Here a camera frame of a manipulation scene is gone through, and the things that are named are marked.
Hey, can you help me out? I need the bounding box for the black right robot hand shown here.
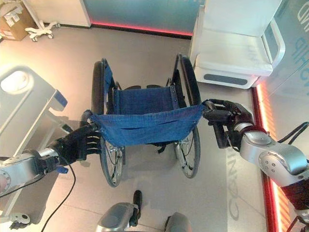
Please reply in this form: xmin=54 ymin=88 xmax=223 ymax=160
xmin=202 ymin=99 xmax=254 ymax=149

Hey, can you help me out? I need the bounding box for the white wheeled stand base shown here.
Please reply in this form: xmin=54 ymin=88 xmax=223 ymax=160
xmin=21 ymin=0 xmax=61 ymax=43

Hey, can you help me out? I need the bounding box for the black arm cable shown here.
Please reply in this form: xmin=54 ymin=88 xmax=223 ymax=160
xmin=36 ymin=154 xmax=77 ymax=232

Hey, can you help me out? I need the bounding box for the bed caster wheel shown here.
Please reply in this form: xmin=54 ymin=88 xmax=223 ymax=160
xmin=8 ymin=212 xmax=31 ymax=230

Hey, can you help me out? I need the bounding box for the red floor light strip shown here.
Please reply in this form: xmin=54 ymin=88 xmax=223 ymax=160
xmin=90 ymin=22 xmax=194 ymax=37

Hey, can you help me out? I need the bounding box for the white medical cabinet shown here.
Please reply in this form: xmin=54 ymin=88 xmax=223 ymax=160
xmin=188 ymin=0 xmax=286 ymax=90

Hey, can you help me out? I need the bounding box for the blue fabric wheelchair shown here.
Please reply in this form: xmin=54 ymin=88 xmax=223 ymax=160
xmin=80 ymin=53 xmax=210 ymax=187

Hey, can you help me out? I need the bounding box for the silver robot leg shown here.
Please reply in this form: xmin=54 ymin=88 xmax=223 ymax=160
xmin=164 ymin=212 xmax=194 ymax=232
xmin=96 ymin=189 xmax=143 ymax=232

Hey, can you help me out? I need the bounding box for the brown cardboard box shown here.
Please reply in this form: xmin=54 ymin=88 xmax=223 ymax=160
xmin=0 ymin=0 xmax=37 ymax=41

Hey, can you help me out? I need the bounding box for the silver robot right leg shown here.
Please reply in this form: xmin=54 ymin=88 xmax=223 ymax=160
xmin=164 ymin=212 xmax=194 ymax=232

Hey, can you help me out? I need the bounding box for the silver robot left leg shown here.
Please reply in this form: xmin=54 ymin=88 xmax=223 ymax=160
xmin=96 ymin=189 xmax=143 ymax=232

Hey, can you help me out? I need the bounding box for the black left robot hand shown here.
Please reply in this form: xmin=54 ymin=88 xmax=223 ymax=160
xmin=51 ymin=122 xmax=102 ymax=167

